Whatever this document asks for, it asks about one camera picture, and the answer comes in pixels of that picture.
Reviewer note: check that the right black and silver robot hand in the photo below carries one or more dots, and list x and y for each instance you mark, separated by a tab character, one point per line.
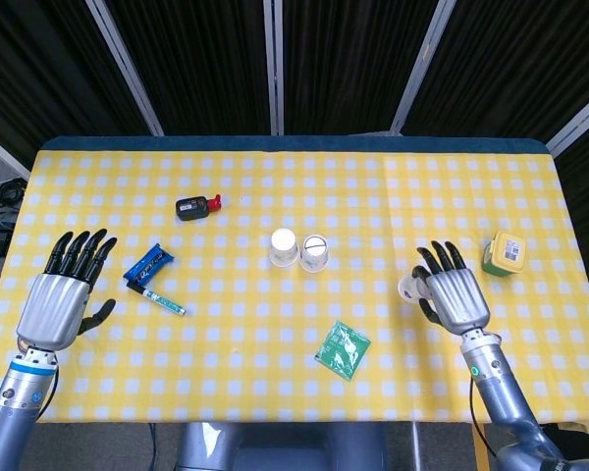
459	299

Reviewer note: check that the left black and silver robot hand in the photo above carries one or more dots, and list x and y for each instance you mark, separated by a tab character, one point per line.
54	309

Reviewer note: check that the green flower white paper cup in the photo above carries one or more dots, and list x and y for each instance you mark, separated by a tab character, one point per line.
283	247

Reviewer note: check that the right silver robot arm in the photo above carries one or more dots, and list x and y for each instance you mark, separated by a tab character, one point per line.
503	397

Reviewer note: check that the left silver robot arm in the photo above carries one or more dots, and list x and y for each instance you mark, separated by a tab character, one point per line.
15	397

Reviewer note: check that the blue flower white paper cup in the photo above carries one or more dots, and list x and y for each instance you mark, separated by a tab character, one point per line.
314	252

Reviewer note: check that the green tub with yellow lid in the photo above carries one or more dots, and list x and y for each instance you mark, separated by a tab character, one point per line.
505	252

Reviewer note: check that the blue snack bar wrapper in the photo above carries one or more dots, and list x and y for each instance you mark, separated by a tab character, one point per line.
148	265

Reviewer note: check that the white marker pen black cap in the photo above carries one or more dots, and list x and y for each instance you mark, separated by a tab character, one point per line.
159	300

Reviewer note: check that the green foil sachet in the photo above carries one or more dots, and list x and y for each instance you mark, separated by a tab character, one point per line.
342	349

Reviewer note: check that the black bottle with red cap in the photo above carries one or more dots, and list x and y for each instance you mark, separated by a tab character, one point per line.
191	207

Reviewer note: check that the yellow white checkered tablecloth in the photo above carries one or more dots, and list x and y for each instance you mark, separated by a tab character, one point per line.
294	196

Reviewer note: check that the white partition frame post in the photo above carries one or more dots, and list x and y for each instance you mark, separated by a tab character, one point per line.
576	120
2	152
422	68
125	68
274	68

